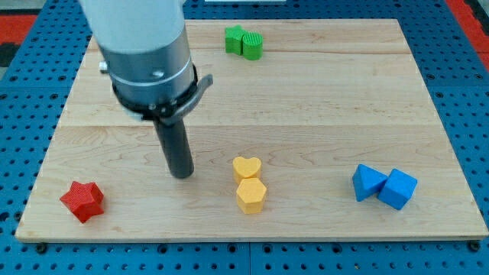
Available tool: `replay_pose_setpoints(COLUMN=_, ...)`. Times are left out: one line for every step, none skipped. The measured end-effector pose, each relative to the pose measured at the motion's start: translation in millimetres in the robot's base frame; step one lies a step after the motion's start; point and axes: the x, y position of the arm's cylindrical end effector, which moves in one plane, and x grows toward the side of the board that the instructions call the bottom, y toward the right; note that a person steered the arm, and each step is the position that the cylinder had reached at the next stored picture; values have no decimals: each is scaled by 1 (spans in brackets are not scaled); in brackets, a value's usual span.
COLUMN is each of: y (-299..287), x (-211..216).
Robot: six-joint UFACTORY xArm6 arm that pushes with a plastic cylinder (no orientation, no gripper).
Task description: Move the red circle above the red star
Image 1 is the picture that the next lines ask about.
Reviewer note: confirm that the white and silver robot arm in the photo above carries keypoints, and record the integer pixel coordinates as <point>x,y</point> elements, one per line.
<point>146,50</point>

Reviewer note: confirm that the green circle block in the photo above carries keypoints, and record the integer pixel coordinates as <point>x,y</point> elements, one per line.
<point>252,46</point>

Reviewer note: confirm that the green star block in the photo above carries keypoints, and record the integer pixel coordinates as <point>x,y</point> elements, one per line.
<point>233,39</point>

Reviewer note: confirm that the red star block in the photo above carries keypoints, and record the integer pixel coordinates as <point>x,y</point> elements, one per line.
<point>84,200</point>

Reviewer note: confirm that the yellow heart block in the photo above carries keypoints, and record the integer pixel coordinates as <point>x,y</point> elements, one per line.
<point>245,168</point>

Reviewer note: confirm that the yellow hexagon block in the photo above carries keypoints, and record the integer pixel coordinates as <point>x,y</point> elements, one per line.
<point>250,195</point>

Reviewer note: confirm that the wooden board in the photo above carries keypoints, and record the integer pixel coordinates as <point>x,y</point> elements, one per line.
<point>326,96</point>

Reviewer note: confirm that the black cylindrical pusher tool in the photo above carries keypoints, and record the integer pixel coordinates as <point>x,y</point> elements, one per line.
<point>175,145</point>

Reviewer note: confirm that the blue triangle block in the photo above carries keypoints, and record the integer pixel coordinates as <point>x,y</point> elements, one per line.
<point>367,181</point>

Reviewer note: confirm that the blue cube block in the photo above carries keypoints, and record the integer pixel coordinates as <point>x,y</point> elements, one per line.
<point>398,189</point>

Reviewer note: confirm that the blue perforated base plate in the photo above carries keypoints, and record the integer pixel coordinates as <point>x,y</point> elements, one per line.
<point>38,81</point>

